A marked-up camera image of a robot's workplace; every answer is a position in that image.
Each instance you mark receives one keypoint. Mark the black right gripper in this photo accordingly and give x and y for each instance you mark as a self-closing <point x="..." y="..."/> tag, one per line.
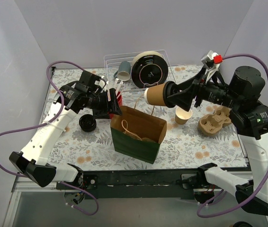
<point x="194" y="90"/>

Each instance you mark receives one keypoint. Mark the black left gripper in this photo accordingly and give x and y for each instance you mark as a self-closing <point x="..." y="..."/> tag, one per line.
<point x="111" y="101"/>

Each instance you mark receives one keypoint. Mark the brown paper coffee cup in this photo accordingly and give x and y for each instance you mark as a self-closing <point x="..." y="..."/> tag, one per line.
<point x="154" y="95"/>

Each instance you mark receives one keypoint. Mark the green paper bag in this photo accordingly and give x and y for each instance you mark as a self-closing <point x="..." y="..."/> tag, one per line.
<point x="137" y="134"/>

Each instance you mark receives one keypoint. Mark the cardboard cup carrier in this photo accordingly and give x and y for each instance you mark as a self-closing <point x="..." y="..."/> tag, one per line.
<point x="211" y="124"/>
<point x="136" y="137"/>

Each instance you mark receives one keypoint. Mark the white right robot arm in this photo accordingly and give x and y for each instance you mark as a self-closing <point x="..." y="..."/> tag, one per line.
<point x="250" y="118"/>

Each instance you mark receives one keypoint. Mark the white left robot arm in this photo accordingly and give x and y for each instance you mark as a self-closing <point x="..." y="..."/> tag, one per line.
<point x="90" y="91"/>

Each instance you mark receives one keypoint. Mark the brown paper cup stack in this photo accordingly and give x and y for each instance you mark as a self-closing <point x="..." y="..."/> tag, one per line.
<point x="182" y="116"/>

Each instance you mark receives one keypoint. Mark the stack of black lids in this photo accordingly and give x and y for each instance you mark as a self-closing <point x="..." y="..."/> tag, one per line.
<point x="87" y="123"/>

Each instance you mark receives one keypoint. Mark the white wrapped straw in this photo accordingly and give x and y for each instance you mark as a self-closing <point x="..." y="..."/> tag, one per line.
<point x="118" y="87"/>

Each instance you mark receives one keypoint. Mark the grey ceramic mug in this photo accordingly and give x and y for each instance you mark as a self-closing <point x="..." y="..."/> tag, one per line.
<point x="124" y="71"/>

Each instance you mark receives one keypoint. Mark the black round plate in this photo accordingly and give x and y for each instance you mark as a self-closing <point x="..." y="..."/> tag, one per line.
<point x="149" y="69"/>

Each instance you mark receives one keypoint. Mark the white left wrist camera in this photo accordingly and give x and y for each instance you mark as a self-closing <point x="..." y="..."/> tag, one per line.
<point x="102" y="83"/>

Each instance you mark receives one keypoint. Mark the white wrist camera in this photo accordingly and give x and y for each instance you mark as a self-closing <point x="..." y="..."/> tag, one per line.
<point x="102" y="83"/>
<point x="211" y="61"/>

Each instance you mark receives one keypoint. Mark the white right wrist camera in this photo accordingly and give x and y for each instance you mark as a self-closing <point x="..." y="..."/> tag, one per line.
<point x="211" y="61"/>

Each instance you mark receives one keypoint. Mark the white wire dish rack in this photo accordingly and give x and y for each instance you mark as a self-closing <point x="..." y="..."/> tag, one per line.
<point x="130" y="92"/>

